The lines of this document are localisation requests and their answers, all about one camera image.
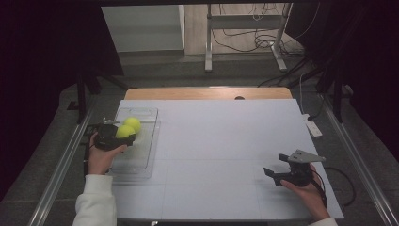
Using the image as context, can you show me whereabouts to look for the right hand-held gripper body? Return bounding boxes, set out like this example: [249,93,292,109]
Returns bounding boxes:
[273,149,327,188]

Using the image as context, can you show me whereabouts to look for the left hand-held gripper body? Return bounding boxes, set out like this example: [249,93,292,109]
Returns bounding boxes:
[93,117,136,152]

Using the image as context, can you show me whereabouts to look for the yellow tennis ball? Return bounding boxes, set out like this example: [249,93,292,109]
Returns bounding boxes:
[115,124,136,139]
[123,117,142,133]

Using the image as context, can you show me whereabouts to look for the clear plastic container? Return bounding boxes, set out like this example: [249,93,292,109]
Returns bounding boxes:
[109,106,162,181]

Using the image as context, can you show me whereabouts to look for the person's left hand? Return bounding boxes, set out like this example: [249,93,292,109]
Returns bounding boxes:
[87,131,129,176]

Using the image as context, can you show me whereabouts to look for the person's right hand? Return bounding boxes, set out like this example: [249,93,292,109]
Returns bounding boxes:
[279,163,332,222]

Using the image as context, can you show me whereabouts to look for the white power strip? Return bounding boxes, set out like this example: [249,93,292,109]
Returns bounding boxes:
[301,113,324,138]

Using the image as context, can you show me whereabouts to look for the black metal stand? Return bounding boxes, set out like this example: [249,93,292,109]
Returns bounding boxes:
[288,67,346,123]
[67,70,130,125]

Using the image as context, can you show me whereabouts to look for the wooden table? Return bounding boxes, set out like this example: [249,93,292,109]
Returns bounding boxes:
[124,87,294,101]

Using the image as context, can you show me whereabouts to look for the dark curtain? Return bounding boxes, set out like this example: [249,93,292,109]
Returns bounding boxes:
[0,0,123,202]
[285,0,399,152]

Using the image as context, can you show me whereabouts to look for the white cabinet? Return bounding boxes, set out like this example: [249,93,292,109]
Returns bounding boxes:
[101,4,185,53]

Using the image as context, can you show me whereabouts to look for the black power plug cable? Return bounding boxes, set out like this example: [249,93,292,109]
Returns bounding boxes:
[307,99,325,122]

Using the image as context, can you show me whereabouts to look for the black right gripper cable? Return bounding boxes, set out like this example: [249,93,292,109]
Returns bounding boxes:
[314,166,357,208]

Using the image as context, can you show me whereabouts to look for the aluminium floor rail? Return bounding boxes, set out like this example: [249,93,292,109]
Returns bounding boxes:
[321,93,399,226]
[27,106,95,226]

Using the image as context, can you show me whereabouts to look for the tangled black floor cables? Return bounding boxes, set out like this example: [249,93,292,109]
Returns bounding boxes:
[211,3,305,59]

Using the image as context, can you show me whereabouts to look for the white metal desk frame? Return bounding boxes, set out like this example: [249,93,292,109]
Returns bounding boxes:
[204,3,294,73]

